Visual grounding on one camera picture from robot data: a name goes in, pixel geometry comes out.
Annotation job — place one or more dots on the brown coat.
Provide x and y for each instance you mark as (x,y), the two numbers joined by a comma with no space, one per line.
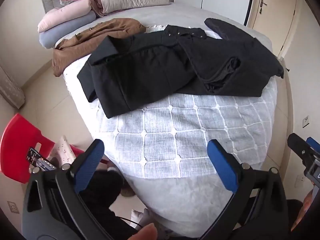
(85,42)

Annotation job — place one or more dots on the wall socket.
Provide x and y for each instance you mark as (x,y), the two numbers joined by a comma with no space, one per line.
(305,121)

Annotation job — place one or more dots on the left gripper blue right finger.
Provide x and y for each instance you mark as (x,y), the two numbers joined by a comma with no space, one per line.
(236,179)

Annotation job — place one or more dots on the red plastic chair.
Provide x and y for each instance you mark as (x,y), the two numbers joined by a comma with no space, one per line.
(17,138)

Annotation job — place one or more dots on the pink folded duvet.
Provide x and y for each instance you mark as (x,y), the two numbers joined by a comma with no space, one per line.
(69,12)

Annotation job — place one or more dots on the person's left hand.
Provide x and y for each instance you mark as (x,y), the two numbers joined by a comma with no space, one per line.
(149,232)

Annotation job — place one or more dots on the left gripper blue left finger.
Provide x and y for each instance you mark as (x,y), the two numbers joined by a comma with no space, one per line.
(75,179)

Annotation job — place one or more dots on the floral cloth on chair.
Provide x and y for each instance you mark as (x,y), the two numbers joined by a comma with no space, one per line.
(61,153)

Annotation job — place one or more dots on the bed with grey sheet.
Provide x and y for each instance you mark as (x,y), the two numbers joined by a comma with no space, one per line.
(186,206)

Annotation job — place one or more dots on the white quilted bed cover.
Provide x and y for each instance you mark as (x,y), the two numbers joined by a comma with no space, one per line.
(168,138)

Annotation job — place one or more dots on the black quilted jacket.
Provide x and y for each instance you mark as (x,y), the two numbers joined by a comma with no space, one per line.
(250,55)

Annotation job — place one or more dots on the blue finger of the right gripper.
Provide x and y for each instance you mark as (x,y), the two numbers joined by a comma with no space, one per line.
(301,148)
(313,144)

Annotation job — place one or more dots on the black wool coat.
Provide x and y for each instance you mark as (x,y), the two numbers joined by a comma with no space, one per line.
(125,74)

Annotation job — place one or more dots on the cream door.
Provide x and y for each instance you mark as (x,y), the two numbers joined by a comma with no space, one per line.
(273,18)

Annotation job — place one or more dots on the light blue folded duvet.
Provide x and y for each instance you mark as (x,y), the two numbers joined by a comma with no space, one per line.
(49,38)

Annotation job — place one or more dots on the smartphone on chair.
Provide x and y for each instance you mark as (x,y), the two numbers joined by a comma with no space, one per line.
(37,160)

